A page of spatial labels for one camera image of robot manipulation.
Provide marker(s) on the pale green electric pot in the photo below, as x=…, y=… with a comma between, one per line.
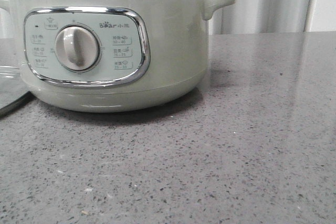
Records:
x=151, y=51

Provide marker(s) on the glass pot lid steel rim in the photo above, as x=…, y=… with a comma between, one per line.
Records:
x=14, y=92

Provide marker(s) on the beige timer knob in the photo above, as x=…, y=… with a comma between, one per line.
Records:
x=76, y=48

